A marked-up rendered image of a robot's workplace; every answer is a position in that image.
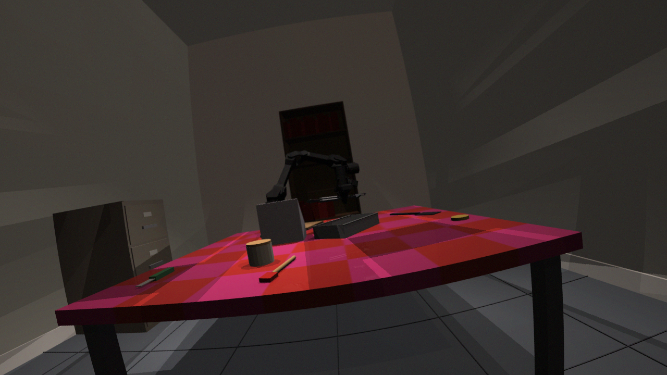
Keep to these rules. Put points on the wooden board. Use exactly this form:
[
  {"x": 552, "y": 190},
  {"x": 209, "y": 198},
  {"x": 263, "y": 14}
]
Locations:
[{"x": 311, "y": 224}]

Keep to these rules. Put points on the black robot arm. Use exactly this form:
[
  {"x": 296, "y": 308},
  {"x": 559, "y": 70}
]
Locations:
[{"x": 279, "y": 191}]

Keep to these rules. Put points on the dark grey cylinder with tan lid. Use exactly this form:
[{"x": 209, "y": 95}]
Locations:
[{"x": 260, "y": 252}]

